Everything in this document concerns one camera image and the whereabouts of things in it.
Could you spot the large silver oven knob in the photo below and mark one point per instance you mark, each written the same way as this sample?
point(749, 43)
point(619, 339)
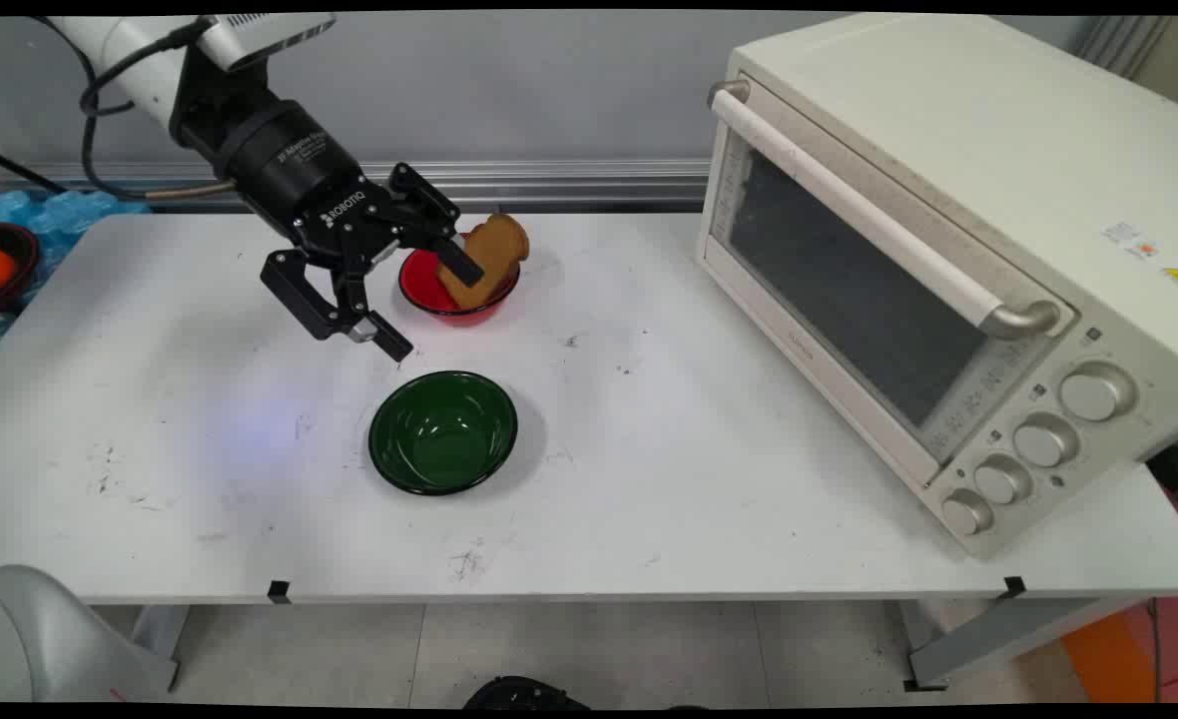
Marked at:
point(1093, 392)

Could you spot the dark green bowl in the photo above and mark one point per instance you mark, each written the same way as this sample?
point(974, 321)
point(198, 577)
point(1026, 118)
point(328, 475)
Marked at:
point(442, 434)

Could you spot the aluminium rail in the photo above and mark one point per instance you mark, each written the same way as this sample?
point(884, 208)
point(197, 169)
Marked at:
point(549, 185)

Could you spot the grey curtain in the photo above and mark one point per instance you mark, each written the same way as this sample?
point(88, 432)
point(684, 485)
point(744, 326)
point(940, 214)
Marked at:
point(1118, 40)

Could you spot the blue plastic bag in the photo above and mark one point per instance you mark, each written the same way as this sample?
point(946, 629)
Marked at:
point(70, 212)

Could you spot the white label sticker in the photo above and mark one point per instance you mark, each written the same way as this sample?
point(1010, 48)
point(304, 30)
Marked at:
point(1130, 241)

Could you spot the grey slanted table leg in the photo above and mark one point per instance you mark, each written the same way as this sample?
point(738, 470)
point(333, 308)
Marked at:
point(1008, 634)

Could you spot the red bowl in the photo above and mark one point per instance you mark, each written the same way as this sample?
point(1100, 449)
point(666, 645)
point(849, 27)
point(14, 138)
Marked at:
point(419, 287)

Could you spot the cream toaster oven body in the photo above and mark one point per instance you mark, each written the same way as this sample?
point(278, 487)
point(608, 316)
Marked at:
point(958, 110)

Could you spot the dark brown bowl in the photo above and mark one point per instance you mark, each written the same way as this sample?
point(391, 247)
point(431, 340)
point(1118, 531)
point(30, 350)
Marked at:
point(22, 250)

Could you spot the brown bread slice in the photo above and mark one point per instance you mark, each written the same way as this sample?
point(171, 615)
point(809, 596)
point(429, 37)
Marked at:
point(499, 250)

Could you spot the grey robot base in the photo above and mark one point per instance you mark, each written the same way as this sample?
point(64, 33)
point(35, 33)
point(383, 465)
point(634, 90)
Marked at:
point(40, 639)

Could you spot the black object on floor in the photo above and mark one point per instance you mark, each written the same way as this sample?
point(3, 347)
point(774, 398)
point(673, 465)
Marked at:
point(521, 694)

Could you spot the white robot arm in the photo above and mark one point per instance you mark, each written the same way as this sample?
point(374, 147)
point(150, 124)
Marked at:
point(140, 60)

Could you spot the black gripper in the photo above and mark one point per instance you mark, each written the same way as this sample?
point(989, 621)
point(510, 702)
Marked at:
point(290, 165)

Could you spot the orange box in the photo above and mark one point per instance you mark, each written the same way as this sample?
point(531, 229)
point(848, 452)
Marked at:
point(1113, 659)

